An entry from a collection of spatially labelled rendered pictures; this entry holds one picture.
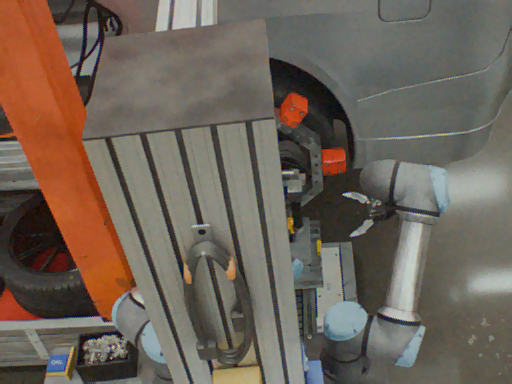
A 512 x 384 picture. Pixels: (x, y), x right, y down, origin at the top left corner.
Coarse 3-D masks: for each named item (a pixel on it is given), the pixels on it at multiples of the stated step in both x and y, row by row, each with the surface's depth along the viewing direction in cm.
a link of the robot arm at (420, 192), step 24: (408, 168) 173; (432, 168) 172; (408, 192) 171; (432, 192) 169; (408, 216) 172; (432, 216) 179; (408, 240) 172; (408, 264) 172; (408, 288) 172; (384, 312) 174; (408, 312) 172; (384, 336) 172; (408, 336) 171; (384, 360) 174; (408, 360) 170
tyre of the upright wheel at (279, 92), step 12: (276, 60) 250; (276, 72) 245; (288, 72) 247; (300, 72) 251; (276, 84) 239; (288, 84) 241; (300, 84) 245; (312, 84) 253; (276, 96) 236; (312, 96) 246; (324, 96) 259; (312, 108) 241; (324, 108) 251; (312, 120) 243; (324, 120) 245; (324, 132) 247; (324, 144) 251; (324, 180) 264
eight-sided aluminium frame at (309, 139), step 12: (276, 108) 235; (276, 120) 232; (288, 132) 237; (300, 132) 237; (312, 132) 243; (312, 144) 240; (312, 156) 244; (312, 168) 248; (312, 180) 253; (312, 192) 257; (288, 204) 265; (288, 216) 267
